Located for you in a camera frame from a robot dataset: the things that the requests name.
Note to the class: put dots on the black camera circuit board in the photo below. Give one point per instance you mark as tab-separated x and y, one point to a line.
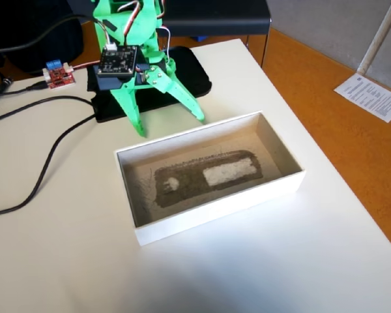
117	62

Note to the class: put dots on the red controller circuit board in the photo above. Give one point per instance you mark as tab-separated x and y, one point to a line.
58	78

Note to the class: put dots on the green and blue gripper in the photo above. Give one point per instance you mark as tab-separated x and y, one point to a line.
158	78

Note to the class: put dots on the black bag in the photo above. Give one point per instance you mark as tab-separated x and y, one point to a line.
36	36

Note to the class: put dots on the white printed paper sheet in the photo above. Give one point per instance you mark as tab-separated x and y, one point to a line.
371	98

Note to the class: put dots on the small blue object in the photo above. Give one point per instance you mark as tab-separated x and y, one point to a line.
198	38

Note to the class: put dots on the white pole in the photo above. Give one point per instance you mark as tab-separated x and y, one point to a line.
374	39

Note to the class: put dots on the dark bench seat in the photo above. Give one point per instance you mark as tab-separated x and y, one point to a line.
215	16

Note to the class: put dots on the black base mat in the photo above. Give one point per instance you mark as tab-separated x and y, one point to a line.
192	75

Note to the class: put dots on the white rectangular open box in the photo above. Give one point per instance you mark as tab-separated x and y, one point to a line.
215	215

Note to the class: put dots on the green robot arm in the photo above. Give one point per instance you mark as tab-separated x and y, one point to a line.
146	26

